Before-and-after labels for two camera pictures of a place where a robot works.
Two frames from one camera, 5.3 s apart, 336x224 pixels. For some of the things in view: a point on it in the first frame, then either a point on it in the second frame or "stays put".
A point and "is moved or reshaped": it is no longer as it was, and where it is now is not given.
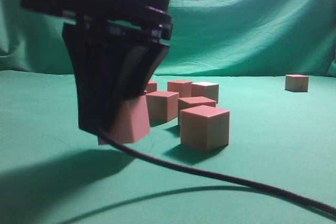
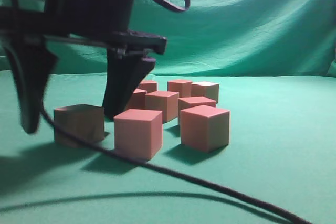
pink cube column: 188,103 stays put
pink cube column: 151,86 stays put
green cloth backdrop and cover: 268,39 stays put
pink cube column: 132,123 is moved or reshaped
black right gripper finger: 99,58 -> 33,62
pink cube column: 205,127 stays put
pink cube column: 296,83 -> 86,120
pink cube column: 208,90 stays put
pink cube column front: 183,87 stays put
